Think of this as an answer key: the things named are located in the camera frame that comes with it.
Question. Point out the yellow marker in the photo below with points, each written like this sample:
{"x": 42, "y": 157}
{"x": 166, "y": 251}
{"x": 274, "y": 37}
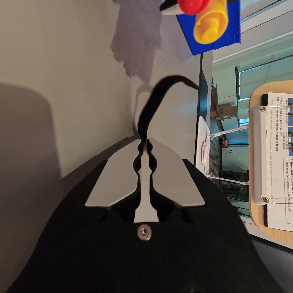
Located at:
{"x": 210, "y": 27}

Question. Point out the cardboard box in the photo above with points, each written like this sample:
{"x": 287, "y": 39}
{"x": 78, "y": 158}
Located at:
{"x": 225, "y": 112}

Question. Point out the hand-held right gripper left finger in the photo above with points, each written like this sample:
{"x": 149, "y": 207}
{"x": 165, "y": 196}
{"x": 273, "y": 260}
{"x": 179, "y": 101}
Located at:
{"x": 114, "y": 180}

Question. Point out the white plastic stand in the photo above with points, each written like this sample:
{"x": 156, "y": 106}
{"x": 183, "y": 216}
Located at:
{"x": 203, "y": 142}

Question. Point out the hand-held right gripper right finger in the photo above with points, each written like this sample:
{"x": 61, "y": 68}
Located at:
{"x": 176, "y": 180}

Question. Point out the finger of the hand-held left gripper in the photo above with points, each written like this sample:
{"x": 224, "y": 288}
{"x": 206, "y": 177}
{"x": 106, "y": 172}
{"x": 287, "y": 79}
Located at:
{"x": 170, "y": 9}

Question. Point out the blue plastic bin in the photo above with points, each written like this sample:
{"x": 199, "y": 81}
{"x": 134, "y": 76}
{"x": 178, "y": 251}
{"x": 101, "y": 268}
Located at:
{"x": 233, "y": 22}

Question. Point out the red cap marker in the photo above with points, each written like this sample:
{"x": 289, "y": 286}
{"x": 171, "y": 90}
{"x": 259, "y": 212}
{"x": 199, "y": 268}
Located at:
{"x": 192, "y": 5}

